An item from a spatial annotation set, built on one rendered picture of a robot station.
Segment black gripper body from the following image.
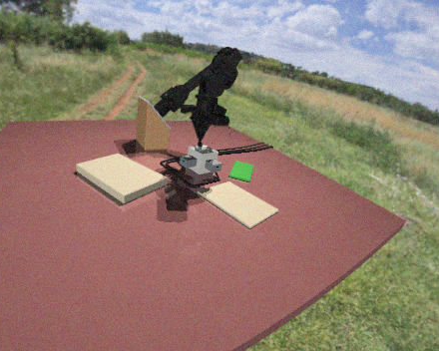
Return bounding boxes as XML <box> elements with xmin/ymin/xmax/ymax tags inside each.
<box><xmin>181</xmin><ymin>92</ymin><xmax>229</xmax><ymax>127</ymax></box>

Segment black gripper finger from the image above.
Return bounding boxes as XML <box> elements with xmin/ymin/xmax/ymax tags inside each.
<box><xmin>198</xmin><ymin>121</ymin><xmax>211</xmax><ymax>140</ymax></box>
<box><xmin>190</xmin><ymin>117</ymin><xmax>203</xmax><ymax>138</ymax></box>

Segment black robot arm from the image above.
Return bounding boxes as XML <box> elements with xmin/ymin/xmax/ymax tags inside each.
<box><xmin>154</xmin><ymin>47</ymin><xmax>242</xmax><ymax>118</ymax></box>

